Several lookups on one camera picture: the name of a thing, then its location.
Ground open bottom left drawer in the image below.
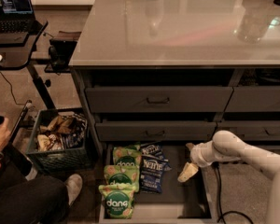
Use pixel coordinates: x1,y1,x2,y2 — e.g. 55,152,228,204
99,143,216,224

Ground black floor cable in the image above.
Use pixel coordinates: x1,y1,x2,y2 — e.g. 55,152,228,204
212,161,255,224

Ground rear green Dang bag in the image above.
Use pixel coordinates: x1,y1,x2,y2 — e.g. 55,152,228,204
113,145,142,167

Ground front green Dang bag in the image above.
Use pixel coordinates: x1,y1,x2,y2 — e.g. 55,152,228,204
99,183,135,219

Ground person's hand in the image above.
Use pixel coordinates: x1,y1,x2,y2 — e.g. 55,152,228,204
0,118,10,152

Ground blue kettle chip bag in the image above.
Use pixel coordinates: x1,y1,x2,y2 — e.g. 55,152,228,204
140,143,171,171
139,155,167,194

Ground middle green Dang bag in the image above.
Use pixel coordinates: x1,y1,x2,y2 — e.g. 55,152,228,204
104,165,140,192

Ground white shoe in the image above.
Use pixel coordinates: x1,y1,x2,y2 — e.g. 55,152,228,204
64,174,83,205

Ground green dang bag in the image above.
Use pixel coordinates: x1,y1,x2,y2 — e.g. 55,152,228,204
104,165,140,192
99,183,135,219
113,145,142,167

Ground middle right drawer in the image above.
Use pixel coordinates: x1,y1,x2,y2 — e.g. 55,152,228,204
217,120,280,141

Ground bottom right drawer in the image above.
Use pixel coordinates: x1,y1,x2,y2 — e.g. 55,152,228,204
203,145,280,163

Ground grey cabinet with counter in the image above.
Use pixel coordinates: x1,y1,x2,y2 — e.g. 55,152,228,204
68,0,280,224

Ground top right drawer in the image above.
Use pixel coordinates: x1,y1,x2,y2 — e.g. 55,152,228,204
226,86,280,112

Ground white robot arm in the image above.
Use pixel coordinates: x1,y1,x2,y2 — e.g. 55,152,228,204
177,130,280,224

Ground snack wrappers in crate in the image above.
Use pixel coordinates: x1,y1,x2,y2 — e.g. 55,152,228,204
36,113,87,152

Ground open laptop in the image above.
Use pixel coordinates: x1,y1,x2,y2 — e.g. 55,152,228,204
0,0,35,33

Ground person's leg dark trousers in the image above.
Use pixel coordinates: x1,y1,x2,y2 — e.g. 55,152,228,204
0,147,70,224

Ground dark box beside counter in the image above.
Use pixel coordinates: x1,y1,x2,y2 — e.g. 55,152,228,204
45,31,81,73

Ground dark plastic snack crate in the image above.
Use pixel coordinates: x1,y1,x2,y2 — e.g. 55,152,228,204
25,108,91,173

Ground middle left drawer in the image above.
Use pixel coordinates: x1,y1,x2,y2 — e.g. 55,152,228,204
95,113,217,141

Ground black side desk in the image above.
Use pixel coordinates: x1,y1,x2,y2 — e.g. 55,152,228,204
0,20,55,109

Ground top left drawer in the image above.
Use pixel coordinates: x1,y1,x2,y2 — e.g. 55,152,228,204
85,86,232,113

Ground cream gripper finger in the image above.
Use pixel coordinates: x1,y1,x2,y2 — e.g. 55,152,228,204
177,162,199,183

